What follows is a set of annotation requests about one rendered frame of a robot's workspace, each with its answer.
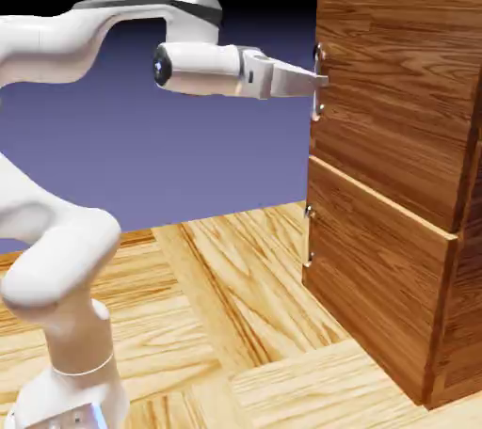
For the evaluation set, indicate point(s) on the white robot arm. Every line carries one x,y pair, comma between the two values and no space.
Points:
56,241

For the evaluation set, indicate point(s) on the small wooden cabinet door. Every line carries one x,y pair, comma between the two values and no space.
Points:
376,271

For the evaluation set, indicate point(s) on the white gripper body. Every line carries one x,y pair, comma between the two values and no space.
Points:
287,79

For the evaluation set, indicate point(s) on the brown wooden cabinet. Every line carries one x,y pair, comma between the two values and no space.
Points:
463,286

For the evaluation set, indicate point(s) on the large wooden cabinet door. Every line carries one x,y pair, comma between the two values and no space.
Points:
391,105

